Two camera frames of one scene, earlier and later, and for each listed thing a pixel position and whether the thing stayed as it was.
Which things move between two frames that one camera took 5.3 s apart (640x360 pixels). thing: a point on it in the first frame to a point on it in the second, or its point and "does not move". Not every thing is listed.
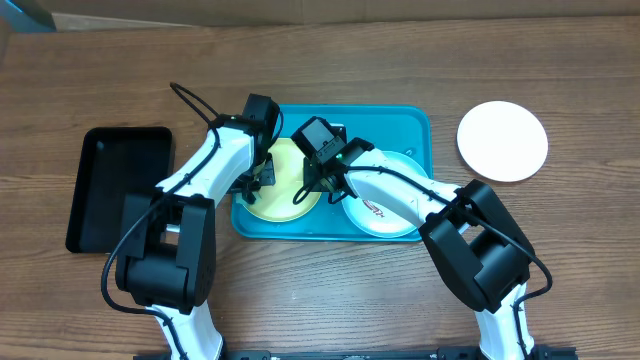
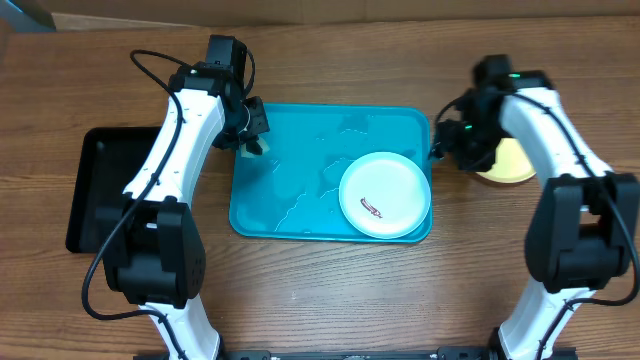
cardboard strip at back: x=168 y=14 does not move
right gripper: x=313 y=178 to x=446 y=145
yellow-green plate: x=276 y=202 to x=512 y=163
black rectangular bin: x=115 y=162 does not move
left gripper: x=266 y=178 to x=259 y=124
